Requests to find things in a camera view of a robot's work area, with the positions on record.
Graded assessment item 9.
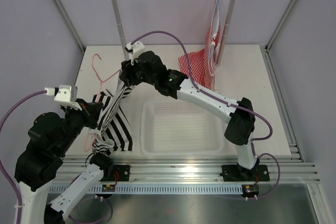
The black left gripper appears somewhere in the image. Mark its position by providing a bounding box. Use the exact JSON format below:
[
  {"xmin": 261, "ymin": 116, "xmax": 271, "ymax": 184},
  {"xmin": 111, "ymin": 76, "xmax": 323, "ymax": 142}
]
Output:
[{"xmin": 56, "ymin": 97, "xmax": 104, "ymax": 154}]

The pink clothes hanger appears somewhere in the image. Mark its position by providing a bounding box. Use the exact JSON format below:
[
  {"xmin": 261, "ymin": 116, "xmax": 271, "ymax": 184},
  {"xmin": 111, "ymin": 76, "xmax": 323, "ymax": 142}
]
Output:
[{"xmin": 83, "ymin": 54, "xmax": 121, "ymax": 153}]

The black white striped tank top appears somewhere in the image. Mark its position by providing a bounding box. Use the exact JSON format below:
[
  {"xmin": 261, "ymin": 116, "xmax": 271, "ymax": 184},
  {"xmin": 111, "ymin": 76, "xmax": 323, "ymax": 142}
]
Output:
[{"xmin": 89, "ymin": 80, "xmax": 134, "ymax": 156}]

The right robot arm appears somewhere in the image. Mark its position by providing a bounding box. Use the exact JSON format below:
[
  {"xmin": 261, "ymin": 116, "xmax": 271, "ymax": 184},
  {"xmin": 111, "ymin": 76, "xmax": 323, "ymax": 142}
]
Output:
[{"xmin": 120, "ymin": 51, "xmax": 262, "ymax": 182}]

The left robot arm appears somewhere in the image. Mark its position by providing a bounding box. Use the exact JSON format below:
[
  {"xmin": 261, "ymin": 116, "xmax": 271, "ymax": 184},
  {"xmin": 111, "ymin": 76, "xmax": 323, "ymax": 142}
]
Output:
[{"xmin": 15, "ymin": 99, "xmax": 113, "ymax": 223}]

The red white striped tank top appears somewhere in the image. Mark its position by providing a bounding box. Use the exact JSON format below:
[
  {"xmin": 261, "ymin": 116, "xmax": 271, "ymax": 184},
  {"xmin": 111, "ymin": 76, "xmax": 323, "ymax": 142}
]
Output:
[{"xmin": 177, "ymin": 0, "xmax": 224, "ymax": 90}]

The light blue clothes hanger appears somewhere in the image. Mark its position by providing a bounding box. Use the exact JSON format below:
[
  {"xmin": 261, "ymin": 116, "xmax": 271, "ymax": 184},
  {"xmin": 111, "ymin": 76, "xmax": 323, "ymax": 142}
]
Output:
[{"xmin": 206, "ymin": 0, "xmax": 221, "ymax": 77}]

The white perforated plastic basket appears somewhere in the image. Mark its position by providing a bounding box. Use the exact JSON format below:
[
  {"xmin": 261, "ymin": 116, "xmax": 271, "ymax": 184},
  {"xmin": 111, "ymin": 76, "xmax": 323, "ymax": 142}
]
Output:
[{"xmin": 140, "ymin": 101, "xmax": 224, "ymax": 156}]

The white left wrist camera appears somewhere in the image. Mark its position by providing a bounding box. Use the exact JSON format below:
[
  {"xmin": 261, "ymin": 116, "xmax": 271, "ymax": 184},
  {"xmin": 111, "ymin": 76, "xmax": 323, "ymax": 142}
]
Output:
[{"xmin": 44, "ymin": 85, "xmax": 81, "ymax": 110}]

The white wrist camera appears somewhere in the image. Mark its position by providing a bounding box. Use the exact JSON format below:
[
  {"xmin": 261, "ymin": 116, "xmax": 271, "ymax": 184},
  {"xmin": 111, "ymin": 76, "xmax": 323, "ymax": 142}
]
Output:
[
  {"xmin": 125, "ymin": 41, "xmax": 145, "ymax": 62},
  {"xmin": 44, "ymin": 85, "xmax": 81, "ymax": 110}
]

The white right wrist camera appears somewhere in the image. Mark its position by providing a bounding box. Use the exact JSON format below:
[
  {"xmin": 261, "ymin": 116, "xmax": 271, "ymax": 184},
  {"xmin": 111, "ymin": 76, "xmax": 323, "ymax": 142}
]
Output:
[{"xmin": 125, "ymin": 41, "xmax": 145, "ymax": 62}]

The white slotted cable duct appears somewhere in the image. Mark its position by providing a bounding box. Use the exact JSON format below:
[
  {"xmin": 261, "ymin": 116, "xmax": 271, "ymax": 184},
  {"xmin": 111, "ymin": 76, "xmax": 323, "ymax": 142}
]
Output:
[{"xmin": 49, "ymin": 184, "xmax": 244, "ymax": 195}]

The aluminium mounting rail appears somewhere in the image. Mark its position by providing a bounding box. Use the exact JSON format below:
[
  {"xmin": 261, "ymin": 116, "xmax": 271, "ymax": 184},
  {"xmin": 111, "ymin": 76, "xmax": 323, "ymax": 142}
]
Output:
[{"xmin": 49, "ymin": 155, "xmax": 321, "ymax": 183}]

